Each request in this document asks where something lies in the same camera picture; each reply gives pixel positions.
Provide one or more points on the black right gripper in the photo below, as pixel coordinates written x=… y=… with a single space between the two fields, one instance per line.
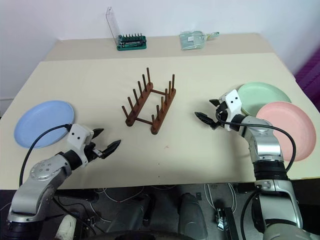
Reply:
x=222 y=116

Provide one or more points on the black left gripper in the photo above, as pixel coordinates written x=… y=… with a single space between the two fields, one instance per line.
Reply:
x=90 y=153

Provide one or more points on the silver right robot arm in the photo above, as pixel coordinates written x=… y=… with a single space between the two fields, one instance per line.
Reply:
x=267 y=147

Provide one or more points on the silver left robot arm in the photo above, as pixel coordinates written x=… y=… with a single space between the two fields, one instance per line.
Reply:
x=32 y=192

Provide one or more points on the wooden dish rack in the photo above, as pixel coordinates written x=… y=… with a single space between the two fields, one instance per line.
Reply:
x=136 y=112

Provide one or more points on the green plate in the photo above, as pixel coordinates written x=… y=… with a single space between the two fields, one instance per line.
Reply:
x=257 y=95

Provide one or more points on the blue plate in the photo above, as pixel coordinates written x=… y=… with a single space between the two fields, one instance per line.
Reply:
x=37 y=122

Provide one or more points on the clear plastic bag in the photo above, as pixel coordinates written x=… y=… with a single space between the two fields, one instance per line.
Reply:
x=192 y=41

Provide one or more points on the dark grey rounded shape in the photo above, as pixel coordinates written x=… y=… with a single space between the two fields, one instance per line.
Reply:
x=132 y=215
x=192 y=215

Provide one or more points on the pink-red plate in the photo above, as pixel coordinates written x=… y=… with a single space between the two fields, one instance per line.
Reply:
x=295 y=125

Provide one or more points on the white shoe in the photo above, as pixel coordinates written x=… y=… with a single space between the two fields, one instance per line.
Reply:
x=65 y=226

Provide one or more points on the green screwdriver bit set case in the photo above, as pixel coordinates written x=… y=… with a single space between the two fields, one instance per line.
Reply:
x=132 y=43

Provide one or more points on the purple object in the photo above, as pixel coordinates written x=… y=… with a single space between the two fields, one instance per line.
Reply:
x=312 y=75

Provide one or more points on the black box with metal clip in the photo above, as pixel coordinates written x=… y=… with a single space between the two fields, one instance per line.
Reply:
x=228 y=222

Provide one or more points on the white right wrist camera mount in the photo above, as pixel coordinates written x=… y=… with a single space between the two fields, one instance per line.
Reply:
x=232 y=100

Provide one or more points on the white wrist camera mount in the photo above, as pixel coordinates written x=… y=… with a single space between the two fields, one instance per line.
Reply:
x=232 y=100
x=78 y=135

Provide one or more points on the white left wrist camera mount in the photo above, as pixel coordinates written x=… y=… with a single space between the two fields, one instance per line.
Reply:
x=78 y=135

